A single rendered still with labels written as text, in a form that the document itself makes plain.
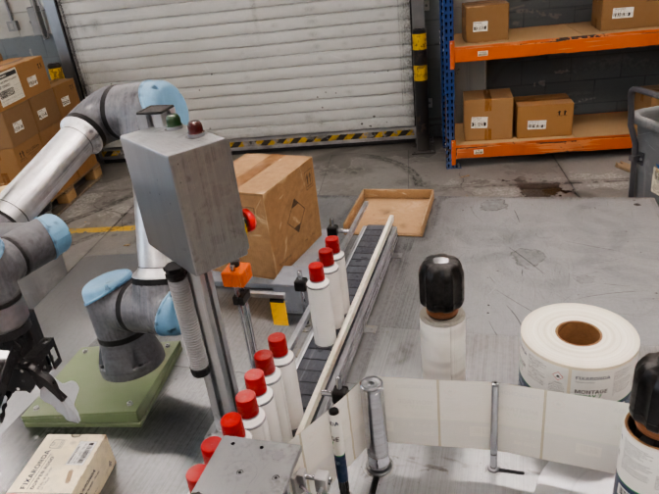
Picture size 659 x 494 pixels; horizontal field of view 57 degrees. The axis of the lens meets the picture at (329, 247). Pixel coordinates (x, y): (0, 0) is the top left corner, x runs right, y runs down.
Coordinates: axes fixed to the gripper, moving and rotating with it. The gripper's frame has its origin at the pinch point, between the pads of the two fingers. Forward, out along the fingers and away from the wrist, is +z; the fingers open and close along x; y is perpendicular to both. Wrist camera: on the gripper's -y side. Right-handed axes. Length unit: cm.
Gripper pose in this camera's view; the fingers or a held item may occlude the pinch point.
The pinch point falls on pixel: (37, 426)
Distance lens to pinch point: 122.1
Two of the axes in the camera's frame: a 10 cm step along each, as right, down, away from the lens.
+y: 1.1, -4.5, 8.9
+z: 1.1, 8.9, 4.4
